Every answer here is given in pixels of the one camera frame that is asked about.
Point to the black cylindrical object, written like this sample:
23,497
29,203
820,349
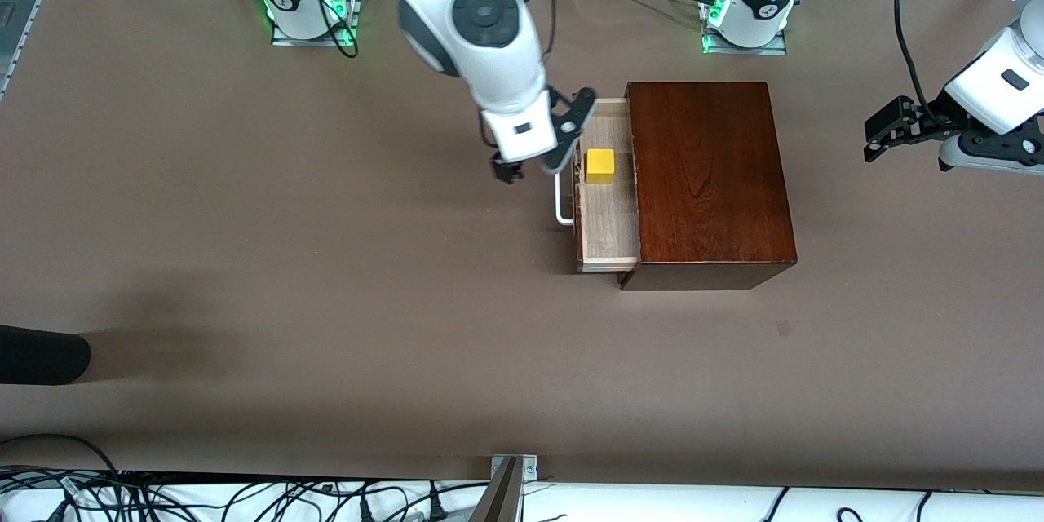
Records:
41,355

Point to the metal bracket with strut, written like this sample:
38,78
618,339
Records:
510,489

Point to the dark wooden drawer cabinet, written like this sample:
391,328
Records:
710,179

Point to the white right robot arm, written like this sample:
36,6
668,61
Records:
489,16

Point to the white sheet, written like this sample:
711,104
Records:
652,506

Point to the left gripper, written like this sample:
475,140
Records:
932,116

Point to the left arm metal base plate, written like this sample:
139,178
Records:
767,51

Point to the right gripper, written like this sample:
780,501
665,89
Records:
506,170

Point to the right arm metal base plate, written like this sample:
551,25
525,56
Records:
326,41

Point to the yellow block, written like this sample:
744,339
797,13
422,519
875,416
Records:
600,165

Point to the aluminium frame rail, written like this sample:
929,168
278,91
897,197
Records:
33,0

